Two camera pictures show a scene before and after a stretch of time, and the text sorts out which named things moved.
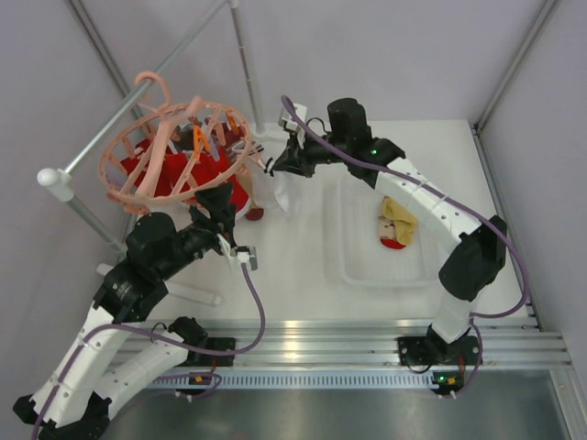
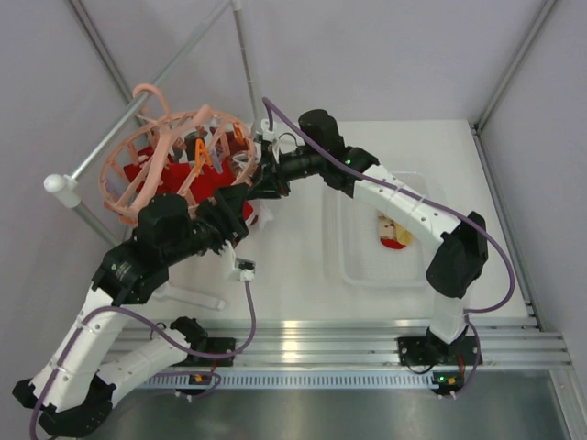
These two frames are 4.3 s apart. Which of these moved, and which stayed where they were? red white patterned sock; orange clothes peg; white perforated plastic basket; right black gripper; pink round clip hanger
Moved: right black gripper; pink round clip hanger; orange clothes peg
Stayed: white perforated plastic basket; red white patterned sock
